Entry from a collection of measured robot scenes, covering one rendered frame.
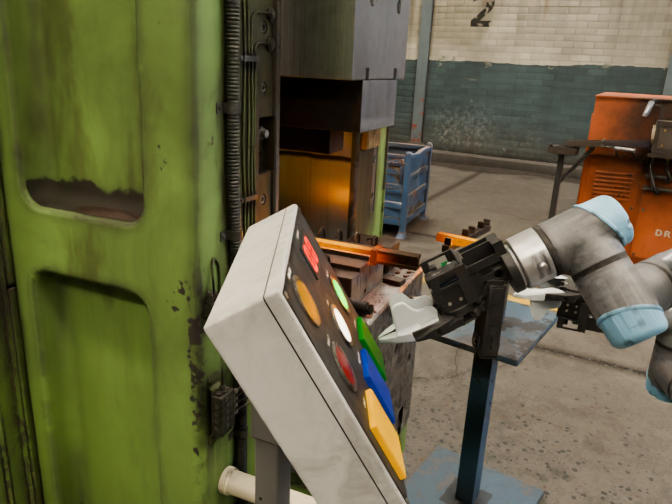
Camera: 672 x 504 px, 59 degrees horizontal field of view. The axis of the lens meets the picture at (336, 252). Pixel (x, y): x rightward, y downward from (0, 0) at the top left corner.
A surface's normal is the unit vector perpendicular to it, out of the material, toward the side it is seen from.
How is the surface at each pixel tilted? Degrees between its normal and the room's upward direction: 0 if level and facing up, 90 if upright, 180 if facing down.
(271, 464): 90
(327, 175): 90
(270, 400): 90
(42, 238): 90
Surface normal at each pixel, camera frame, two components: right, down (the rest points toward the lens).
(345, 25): -0.40, 0.26
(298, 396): 0.02, 0.31
